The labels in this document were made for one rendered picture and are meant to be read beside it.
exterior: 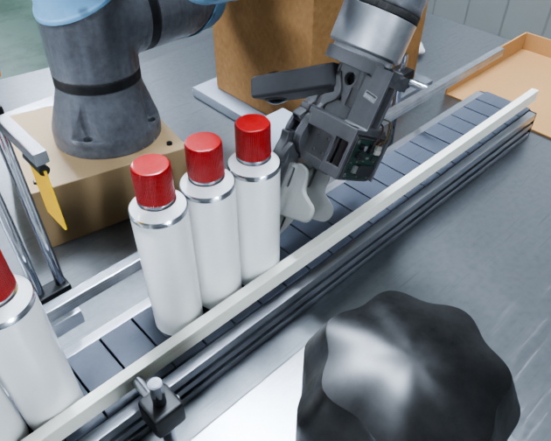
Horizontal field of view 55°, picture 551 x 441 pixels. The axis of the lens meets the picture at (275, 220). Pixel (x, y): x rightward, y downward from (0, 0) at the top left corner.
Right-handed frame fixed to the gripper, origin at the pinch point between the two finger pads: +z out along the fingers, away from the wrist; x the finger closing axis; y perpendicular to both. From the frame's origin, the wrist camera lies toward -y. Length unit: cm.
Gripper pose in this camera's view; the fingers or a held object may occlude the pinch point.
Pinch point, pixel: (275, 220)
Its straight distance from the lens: 60.9
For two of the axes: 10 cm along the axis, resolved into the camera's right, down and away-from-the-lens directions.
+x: 6.3, -0.3, 7.8
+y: 6.9, 4.9, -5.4
